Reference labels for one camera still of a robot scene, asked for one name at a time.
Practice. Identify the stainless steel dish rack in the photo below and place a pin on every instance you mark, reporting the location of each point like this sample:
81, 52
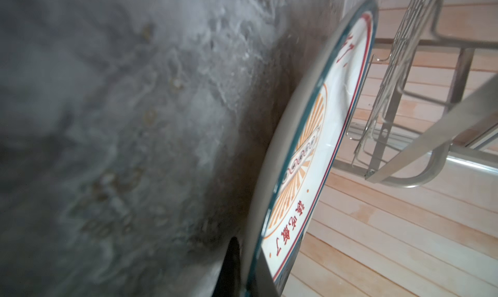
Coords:
430, 96

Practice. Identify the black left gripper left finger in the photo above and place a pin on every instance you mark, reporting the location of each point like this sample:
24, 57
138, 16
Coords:
229, 280

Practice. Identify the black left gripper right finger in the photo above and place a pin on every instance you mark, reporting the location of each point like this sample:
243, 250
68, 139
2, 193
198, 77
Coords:
264, 285

